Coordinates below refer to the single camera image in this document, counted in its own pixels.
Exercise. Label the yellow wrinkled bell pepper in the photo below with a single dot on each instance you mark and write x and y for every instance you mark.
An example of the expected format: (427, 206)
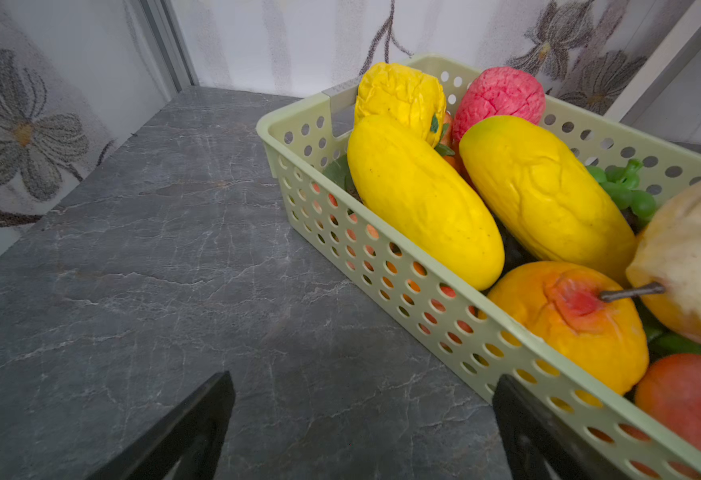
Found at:
(415, 99)

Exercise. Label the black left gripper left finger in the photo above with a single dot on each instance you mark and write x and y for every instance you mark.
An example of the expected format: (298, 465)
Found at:
(184, 444)

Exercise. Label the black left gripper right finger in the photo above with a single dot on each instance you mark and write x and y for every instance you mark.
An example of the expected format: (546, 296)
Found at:
(537, 442)

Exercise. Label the orange yellow peach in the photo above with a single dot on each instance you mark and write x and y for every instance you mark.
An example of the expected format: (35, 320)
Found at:
(559, 302)

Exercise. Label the pale green perforated fruit basket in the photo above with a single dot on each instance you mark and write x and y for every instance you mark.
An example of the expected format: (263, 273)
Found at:
(457, 323)

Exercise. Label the green grapes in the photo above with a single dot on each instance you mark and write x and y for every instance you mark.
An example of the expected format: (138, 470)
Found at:
(622, 185)

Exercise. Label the pale yellow pear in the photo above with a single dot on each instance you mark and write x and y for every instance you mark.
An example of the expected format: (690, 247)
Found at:
(669, 253)

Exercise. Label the pink wrinkled round fruit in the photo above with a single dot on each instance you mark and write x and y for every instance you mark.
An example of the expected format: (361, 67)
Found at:
(499, 91)

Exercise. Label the yellow mango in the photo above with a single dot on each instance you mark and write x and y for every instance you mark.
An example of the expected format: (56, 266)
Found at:
(403, 180)
(545, 196)

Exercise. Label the white shelf rack with wood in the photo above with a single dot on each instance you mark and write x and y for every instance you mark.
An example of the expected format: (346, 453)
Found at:
(673, 54)

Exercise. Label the yellow mango left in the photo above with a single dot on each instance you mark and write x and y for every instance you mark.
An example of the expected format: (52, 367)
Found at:
(403, 180)

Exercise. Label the yellow mango right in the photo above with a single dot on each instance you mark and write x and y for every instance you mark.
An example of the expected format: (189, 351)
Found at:
(545, 196)

